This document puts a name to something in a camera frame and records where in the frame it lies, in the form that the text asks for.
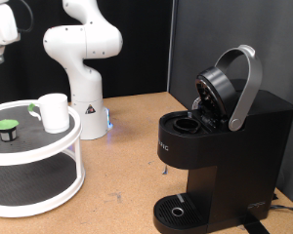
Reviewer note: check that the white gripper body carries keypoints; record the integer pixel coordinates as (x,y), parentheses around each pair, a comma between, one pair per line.
(3,24)

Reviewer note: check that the reusable coffee pod green lid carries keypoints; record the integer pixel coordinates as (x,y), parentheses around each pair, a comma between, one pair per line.
(6,124)

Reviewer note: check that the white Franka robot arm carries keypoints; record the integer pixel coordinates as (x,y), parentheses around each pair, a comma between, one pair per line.
(84,42)

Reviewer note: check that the black Keurig brew head lid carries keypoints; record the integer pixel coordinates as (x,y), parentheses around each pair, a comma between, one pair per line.
(219,86)

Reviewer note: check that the black Keurig drip tray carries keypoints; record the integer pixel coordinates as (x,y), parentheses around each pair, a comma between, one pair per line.
(192,214)

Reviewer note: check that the black Keurig coffee machine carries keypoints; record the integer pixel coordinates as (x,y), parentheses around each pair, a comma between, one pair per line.
(244,156)

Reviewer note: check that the white mug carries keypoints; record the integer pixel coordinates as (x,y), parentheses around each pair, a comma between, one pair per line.
(55,113)

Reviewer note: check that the white two-tier turntable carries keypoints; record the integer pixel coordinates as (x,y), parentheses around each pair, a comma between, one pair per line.
(22,159)

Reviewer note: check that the small blue tape scrap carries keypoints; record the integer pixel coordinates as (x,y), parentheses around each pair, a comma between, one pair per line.
(165,169)

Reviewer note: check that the black tape strip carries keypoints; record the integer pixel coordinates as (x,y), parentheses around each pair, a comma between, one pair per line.
(255,226)

